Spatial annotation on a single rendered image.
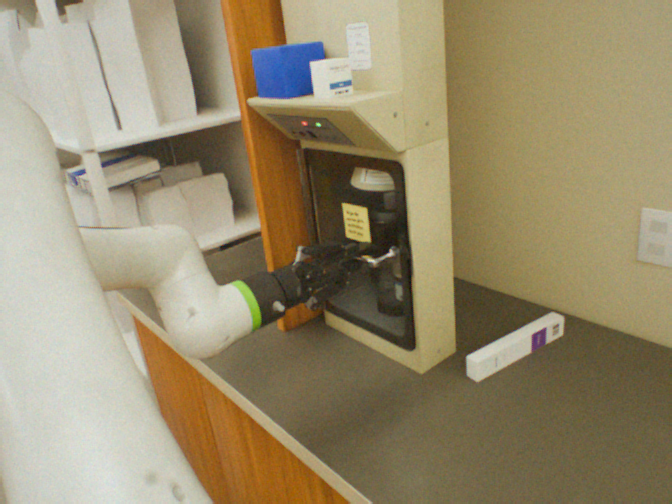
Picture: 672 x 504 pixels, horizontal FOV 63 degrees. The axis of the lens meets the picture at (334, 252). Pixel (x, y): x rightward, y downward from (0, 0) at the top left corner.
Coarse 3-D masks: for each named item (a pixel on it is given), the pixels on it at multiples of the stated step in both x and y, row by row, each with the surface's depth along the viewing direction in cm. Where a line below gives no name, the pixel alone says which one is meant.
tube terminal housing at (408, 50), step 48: (288, 0) 107; (336, 0) 96; (384, 0) 88; (432, 0) 91; (336, 48) 101; (384, 48) 92; (432, 48) 94; (432, 96) 96; (432, 144) 99; (432, 192) 102; (432, 240) 105; (432, 288) 109; (432, 336) 113
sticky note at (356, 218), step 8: (344, 208) 113; (352, 208) 111; (360, 208) 109; (344, 216) 114; (352, 216) 112; (360, 216) 110; (352, 224) 113; (360, 224) 111; (368, 224) 109; (352, 232) 114; (360, 232) 112; (368, 232) 109; (360, 240) 112; (368, 240) 110
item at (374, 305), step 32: (320, 160) 114; (352, 160) 106; (384, 160) 99; (320, 192) 118; (352, 192) 109; (384, 192) 102; (320, 224) 122; (384, 224) 105; (320, 256) 126; (352, 288) 120; (384, 288) 112; (352, 320) 125; (384, 320) 115
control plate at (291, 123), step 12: (276, 120) 109; (288, 120) 106; (300, 120) 102; (312, 120) 99; (324, 120) 96; (288, 132) 113; (312, 132) 105; (324, 132) 102; (336, 132) 99; (348, 144) 102
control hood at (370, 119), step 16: (304, 96) 101; (352, 96) 93; (368, 96) 90; (384, 96) 89; (400, 96) 91; (272, 112) 106; (288, 112) 102; (304, 112) 97; (320, 112) 93; (336, 112) 90; (352, 112) 87; (368, 112) 88; (384, 112) 90; (400, 112) 92; (352, 128) 93; (368, 128) 90; (384, 128) 91; (400, 128) 93; (336, 144) 106; (368, 144) 97; (384, 144) 93; (400, 144) 94
